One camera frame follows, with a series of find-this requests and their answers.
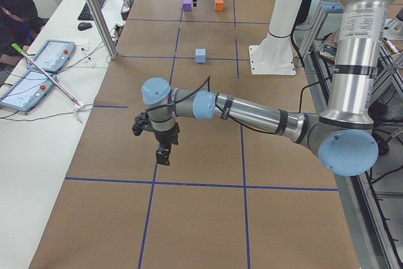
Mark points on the teach pendant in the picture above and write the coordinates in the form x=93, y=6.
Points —
x=54, y=54
x=27, y=92

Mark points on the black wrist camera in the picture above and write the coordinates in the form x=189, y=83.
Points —
x=142, y=123

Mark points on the metal rod green tip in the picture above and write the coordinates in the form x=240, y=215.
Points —
x=78, y=104

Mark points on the orange foam block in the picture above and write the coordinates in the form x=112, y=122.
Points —
x=219, y=5

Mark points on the light blue foam block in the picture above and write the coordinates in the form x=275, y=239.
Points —
x=200, y=56

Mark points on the lower teach pendant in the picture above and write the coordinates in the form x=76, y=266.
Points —
x=27, y=92

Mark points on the upper teach pendant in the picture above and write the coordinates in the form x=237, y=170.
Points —
x=54, y=54

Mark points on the aluminium frame post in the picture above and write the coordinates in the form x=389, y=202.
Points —
x=102, y=28

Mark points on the black computer mouse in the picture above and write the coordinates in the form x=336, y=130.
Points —
x=84, y=26

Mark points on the person in black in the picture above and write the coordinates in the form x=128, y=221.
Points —
x=20, y=24

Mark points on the stack of magazines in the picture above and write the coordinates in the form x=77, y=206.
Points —
x=328, y=47

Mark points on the white pedestal column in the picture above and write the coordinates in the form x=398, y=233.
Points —
x=274, y=55

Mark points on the purple foam block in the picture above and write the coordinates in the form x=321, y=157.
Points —
x=187, y=5

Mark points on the silver metal cup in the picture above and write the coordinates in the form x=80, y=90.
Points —
x=126, y=3

